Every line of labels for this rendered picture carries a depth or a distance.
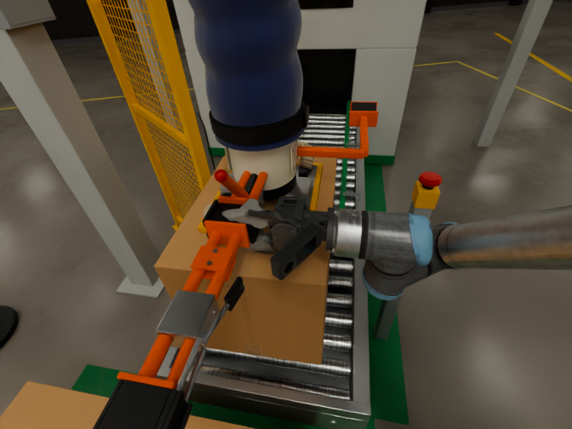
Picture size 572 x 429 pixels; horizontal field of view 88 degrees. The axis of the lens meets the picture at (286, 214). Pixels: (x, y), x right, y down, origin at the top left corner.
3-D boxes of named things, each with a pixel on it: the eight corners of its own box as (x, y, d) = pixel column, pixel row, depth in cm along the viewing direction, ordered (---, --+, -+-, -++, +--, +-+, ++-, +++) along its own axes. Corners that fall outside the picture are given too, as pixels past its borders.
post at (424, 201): (374, 326, 169) (415, 180, 103) (386, 328, 167) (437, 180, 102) (374, 338, 164) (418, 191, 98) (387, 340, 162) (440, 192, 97)
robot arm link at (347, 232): (357, 268, 55) (363, 231, 49) (329, 265, 56) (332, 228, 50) (357, 234, 62) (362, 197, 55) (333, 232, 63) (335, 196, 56)
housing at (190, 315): (183, 304, 49) (175, 288, 46) (222, 310, 48) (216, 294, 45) (163, 346, 44) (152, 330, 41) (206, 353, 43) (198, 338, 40)
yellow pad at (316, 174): (292, 166, 99) (291, 153, 96) (323, 168, 97) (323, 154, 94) (270, 239, 74) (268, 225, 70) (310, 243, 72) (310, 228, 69)
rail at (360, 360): (354, 126, 271) (357, 105, 259) (360, 126, 270) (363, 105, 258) (347, 421, 101) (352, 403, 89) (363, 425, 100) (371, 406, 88)
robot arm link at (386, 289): (420, 289, 66) (437, 259, 57) (375, 311, 64) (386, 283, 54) (393, 257, 72) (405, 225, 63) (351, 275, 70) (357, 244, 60)
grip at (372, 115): (349, 116, 102) (350, 100, 98) (374, 116, 100) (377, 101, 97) (348, 126, 96) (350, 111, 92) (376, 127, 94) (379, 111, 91)
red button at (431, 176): (415, 180, 103) (418, 169, 101) (437, 180, 102) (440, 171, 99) (418, 191, 98) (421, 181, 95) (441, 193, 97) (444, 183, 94)
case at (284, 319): (246, 220, 140) (231, 143, 113) (332, 227, 133) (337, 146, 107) (196, 346, 95) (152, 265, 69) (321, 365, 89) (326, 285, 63)
